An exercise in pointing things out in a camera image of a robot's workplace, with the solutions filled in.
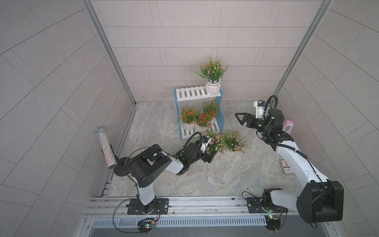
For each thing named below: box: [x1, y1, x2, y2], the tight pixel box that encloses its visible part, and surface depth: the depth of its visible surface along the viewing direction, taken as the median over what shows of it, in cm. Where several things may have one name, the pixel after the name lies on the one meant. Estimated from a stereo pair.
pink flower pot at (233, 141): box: [221, 129, 249, 154], surface depth 80 cm
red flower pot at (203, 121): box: [194, 110, 213, 133], surface depth 89 cm
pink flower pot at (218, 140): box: [206, 131, 227, 155], surface depth 81 cm
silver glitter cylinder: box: [95, 126, 118, 169], surface depth 69 cm
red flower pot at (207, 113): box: [197, 99, 221, 128], surface depth 92 cm
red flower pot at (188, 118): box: [178, 107, 198, 132], surface depth 94 cm
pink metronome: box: [282, 119, 295, 135], surface depth 84 cm
